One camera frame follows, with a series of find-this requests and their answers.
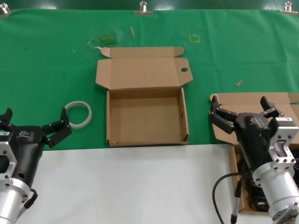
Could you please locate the cardboard box holding cables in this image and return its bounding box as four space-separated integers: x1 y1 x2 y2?
209 92 299 214

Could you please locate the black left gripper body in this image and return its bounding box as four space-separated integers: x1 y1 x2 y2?
8 125 47 188

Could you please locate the coiled black power cable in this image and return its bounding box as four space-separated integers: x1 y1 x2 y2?
242 177 271 212
237 151 255 175

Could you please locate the green table cloth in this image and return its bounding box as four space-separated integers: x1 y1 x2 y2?
0 8 299 152

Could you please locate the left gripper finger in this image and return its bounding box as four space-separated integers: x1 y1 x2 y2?
0 108 15 132
42 107 72 149

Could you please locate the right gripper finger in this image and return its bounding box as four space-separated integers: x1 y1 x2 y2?
209 95 238 135
260 96 285 122

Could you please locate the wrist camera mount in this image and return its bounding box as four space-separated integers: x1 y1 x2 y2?
0 133 18 187
270 116 299 170

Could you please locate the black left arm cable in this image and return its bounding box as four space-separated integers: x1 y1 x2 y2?
23 188 38 210

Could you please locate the cardboard box with hole flap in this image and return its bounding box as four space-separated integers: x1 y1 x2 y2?
95 46 193 147

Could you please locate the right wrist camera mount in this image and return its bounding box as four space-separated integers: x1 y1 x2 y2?
270 116 299 170

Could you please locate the silver binder clip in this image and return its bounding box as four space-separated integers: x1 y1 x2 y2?
0 4 11 19
279 1 299 15
134 0 154 16

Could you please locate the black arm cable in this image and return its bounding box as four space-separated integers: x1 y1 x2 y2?
23 188 38 210
212 171 255 224

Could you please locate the clear plastic wrapper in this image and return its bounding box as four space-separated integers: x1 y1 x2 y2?
87 30 123 46

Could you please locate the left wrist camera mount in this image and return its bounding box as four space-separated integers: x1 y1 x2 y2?
0 133 18 187

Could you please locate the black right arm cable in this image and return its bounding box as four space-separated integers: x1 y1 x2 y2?
212 171 255 224

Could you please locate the clear tape roll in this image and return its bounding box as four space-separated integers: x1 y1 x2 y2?
64 100 93 129

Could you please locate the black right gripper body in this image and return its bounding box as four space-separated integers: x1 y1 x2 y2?
234 112 280 171

